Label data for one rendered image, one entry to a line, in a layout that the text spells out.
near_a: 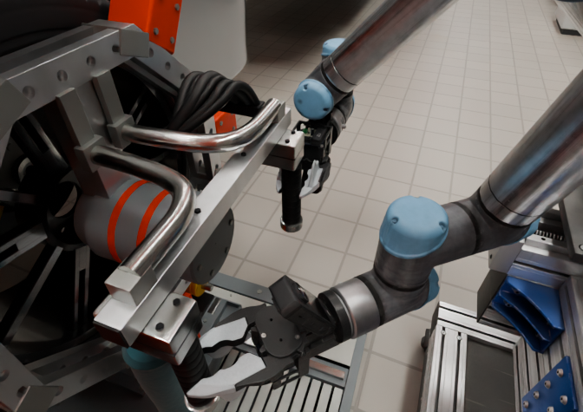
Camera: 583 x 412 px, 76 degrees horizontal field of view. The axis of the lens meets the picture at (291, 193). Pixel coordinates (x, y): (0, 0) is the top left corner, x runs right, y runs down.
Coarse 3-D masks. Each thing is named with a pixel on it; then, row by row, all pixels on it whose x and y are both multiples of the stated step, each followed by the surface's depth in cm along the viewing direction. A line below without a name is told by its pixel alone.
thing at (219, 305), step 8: (216, 296) 128; (216, 304) 124; (224, 304) 125; (232, 304) 127; (240, 304) 125; (208, 312) 122; (216, 312) 123; (224, 312) 126; (232, 312) 126; (208, 360) 113; (216, 360) 115; (208, 368) 110; (216, 368) 116
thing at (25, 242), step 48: (144, 96) 71; (48, 144) 54; (0, 192) 49; (48, 192) 55; (0, 240) 51; (48, 240) 57; (48, 288) 77; (96, 288) 78; (0, 336) 54; (48, 336) 64
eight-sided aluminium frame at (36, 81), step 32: (64, 32) 47; (96, 32) 49; (128, 32) 49; (0, 64) 39; (32, 64) 39; (64, 64) 42; (96, 64) 46; (128, 64) 56; (160, 64) 57; (0, 96) 36; (32, 96) 39; (0, 128) 36; (0, 160) 37; (192, 160) 80; (0, 352) 42; (64, 352) 59; (96, 352) 64; (0, 384) 43; (32, 384) 48; (64, 384) 53
